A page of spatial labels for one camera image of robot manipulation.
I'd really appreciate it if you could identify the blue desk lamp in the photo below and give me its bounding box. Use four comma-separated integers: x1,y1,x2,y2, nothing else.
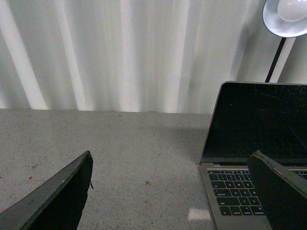
262,0,307,82

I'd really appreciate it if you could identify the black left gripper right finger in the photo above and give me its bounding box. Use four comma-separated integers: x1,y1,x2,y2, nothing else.
247,150,307,230

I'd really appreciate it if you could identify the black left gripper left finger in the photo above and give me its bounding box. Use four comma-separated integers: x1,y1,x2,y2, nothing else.
0,150,93,230

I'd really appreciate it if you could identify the white tape piece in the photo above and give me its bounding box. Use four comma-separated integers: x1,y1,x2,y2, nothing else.
188,208,211,221

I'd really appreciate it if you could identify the grey laptop with black keyboard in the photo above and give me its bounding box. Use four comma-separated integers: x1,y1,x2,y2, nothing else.
200,81,307,230

